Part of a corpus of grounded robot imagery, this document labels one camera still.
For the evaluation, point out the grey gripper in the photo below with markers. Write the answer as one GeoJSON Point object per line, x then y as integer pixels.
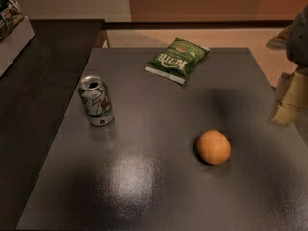
{"type": "Point", "coordinates": [298, 47]}

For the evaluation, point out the orange fruit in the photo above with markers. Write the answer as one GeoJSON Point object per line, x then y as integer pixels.
{"type": "Point", "coordinates": [213, 147]}

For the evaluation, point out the open 7up soda can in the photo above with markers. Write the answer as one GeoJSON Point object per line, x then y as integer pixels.
{"type": "Point", "coordinates": [94, 95]}

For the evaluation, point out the green Kettle chips bag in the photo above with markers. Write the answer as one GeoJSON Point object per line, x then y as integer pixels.
{"type": "Point", "coordinates": [177, 61]}

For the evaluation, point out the white box of snacks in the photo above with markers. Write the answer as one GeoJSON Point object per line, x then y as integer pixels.
{"type": "Point", "coordinates": [16, 32]}

